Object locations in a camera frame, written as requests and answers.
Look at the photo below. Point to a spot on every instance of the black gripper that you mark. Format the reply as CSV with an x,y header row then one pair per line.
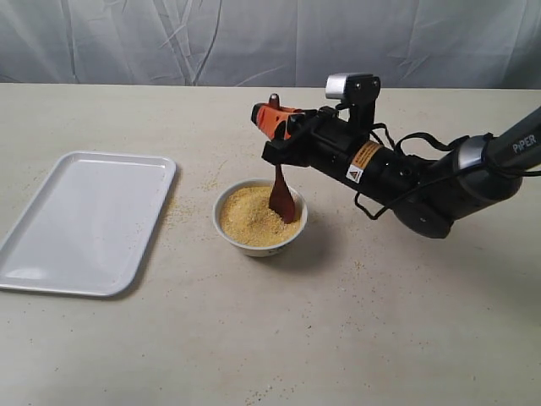
x,y
319,139

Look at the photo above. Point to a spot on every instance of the dark brown wooden spoon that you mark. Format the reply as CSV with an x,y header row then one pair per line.
x,y
281,200

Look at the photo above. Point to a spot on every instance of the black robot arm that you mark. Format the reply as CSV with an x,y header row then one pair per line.
x,y
427,196

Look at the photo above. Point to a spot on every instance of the yellow grainy powder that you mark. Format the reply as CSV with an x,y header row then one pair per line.
x,y
246,218

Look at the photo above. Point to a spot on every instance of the white ceramic bowl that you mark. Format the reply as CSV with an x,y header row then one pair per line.
x,y
301,212

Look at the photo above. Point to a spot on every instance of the white fabric backdrop curtain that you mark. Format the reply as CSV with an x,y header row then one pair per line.
x,y
461,44

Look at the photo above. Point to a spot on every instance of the white rectangular plastic tray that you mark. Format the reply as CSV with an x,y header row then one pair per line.
x,y
88,226

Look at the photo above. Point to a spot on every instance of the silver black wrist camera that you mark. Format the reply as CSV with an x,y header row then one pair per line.
x,y
357,93

